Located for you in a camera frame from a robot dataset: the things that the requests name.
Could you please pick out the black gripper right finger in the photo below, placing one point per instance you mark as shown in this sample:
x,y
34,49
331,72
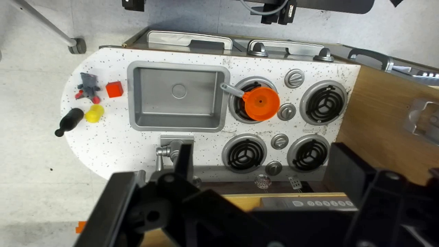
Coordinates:
x,y
399,210

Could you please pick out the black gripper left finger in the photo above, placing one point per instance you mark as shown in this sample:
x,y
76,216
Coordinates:
x,y
138,215

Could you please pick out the gray mouse plush toy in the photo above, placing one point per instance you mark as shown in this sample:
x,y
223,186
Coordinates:
x,y
89,84

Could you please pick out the silver toy faucet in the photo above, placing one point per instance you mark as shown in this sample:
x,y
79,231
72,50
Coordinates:
x,y
165,147

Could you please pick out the gray toy microwave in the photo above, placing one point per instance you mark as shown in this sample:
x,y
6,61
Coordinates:
x,y
303,204

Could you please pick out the black coil toy burner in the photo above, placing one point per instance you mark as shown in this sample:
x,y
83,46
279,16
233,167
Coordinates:
x,y
311,153
241,109
326,102
245,153

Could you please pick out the black toy bottle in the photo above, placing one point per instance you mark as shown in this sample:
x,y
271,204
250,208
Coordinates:
x,y
69,121

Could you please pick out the gray toy sink basin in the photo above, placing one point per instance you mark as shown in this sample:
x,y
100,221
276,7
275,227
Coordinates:
x,y
176,97

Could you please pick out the red toy cube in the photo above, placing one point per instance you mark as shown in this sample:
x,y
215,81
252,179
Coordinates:
x,y
115,90

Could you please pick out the orange toy pot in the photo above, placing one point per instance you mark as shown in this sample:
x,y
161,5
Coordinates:
x,y
261,103

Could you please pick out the wooden play kitchen unit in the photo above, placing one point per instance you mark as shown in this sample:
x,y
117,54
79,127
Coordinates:
x,y
115,146

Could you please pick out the clear hanging utensil hook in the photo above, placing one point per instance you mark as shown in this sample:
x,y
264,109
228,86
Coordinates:
x,y
263,182
294,184

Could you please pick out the silver stove knob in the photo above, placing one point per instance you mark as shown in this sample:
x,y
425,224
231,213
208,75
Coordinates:
x,y
287,112
274,168
279,140
294,77

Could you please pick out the gray caster leg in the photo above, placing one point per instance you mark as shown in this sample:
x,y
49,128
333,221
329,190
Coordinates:
x,y
46,25

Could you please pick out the aluminum extrusion rail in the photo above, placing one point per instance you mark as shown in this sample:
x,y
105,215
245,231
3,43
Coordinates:
x,y
412,69

